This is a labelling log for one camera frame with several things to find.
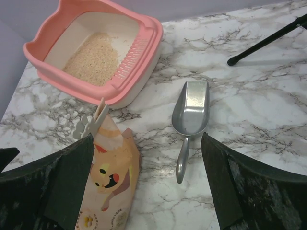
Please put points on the peach cat litter bag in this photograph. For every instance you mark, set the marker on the peach cat litter bag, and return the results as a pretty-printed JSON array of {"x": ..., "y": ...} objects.
[{"x": 112, "y": 179}]

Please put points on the black music stand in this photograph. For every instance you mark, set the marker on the black music stand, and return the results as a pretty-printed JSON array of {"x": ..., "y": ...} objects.
[{"x": 298, "y": 22}]

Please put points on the pink and white litter box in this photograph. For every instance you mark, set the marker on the pink and white litter box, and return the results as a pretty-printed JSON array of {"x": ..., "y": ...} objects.
[{"x": 136, "y": 37}]

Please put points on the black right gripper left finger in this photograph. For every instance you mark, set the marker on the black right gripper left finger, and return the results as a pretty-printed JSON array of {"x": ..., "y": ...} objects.
[{"x": 45, "y": 194}]

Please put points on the metal litter scoop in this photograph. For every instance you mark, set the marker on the metal litter scoop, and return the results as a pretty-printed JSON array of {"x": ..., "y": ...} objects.
[{"x": 190, "y": 118}]

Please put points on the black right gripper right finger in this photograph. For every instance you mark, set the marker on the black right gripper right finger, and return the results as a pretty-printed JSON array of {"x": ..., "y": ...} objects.
[{"x": 251, "y": 195}]

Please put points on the beige cat litter pile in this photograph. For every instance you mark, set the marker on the beige cat litter pile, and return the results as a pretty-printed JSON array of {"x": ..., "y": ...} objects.
[{"x": 95, "y": 61}]

